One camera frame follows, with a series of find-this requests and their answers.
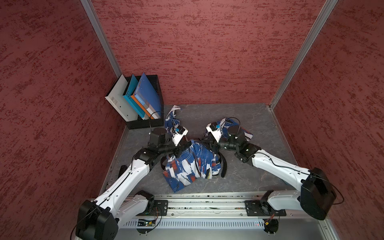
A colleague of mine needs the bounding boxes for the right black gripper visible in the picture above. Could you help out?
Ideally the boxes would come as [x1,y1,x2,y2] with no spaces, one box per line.
[199,134,239,155]

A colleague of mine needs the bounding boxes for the blue patterned trousers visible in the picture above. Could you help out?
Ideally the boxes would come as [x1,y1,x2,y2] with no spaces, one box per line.
[163,117,253,193]

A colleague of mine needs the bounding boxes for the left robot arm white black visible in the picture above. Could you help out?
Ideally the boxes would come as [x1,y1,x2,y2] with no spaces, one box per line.
[70,126,190,240]

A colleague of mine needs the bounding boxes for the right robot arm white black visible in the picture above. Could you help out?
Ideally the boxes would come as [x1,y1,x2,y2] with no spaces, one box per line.
[205,123,337,220]

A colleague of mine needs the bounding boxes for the black file box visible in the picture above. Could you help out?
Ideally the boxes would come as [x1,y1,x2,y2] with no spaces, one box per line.
[123,74,164,130]

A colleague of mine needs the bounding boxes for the teal folder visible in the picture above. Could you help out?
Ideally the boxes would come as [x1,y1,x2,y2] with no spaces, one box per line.
[123,75,149,120]

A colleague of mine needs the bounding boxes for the left corner aluminium profile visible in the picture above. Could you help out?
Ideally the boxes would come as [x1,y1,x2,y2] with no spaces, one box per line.
[81,0,122,78]

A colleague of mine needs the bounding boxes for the corner aluminium profile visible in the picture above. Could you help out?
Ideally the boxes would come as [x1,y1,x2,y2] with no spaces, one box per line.
[270,0,338,111]
[81,0,122,78]

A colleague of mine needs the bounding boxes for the right corner aluminium profile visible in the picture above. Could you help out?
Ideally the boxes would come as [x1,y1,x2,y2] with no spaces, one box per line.
[270,0,338,111]

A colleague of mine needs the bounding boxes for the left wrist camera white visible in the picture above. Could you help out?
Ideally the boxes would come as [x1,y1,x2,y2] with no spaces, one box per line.
[172,125,189,147]

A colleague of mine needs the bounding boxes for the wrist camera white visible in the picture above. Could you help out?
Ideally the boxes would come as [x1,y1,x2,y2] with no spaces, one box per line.
[206,122,222,143]
[172,125,189,147]

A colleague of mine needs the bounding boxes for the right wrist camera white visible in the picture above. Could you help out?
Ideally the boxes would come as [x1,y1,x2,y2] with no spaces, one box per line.
[206,122,222,143]

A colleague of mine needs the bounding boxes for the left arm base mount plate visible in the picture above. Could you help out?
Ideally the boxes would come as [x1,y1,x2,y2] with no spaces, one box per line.
[142,200,169,217]

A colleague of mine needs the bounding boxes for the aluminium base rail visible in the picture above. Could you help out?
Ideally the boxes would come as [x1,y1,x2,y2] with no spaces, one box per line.
[85,191,319,220]

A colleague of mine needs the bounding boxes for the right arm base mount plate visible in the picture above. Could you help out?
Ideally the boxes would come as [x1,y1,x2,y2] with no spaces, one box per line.
[245,200,287,217]

